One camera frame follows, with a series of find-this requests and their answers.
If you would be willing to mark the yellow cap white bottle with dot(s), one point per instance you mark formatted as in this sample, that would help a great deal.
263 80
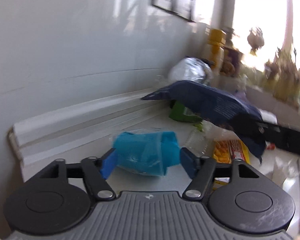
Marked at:
214 49

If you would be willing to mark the clear crumpled plastic bag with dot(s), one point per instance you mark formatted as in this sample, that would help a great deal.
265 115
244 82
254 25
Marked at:
191 69

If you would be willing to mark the jar with sprouting garlic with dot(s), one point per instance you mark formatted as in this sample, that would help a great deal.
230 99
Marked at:
283 78

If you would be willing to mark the yellow snack packet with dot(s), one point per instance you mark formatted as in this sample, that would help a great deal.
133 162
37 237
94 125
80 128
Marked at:
225 151

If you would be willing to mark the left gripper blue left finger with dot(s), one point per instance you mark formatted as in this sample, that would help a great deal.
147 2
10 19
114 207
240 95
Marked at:
108 162

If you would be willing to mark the blue plastic bag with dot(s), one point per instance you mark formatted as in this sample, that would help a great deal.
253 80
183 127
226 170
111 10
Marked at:
148 153

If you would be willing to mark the purple instant noodle cup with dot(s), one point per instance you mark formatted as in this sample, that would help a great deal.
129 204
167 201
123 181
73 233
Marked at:
231 62

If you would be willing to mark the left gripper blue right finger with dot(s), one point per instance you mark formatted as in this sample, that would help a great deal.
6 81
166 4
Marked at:
190 162

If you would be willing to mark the green vegetable package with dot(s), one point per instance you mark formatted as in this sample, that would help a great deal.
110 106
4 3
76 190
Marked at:
181 113

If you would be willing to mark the dark blue snack bag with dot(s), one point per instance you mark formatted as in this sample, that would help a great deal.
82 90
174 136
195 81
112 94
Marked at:
219 108

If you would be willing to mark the hanging garlic bunch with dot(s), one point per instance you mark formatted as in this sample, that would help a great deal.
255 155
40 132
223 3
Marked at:
255 40

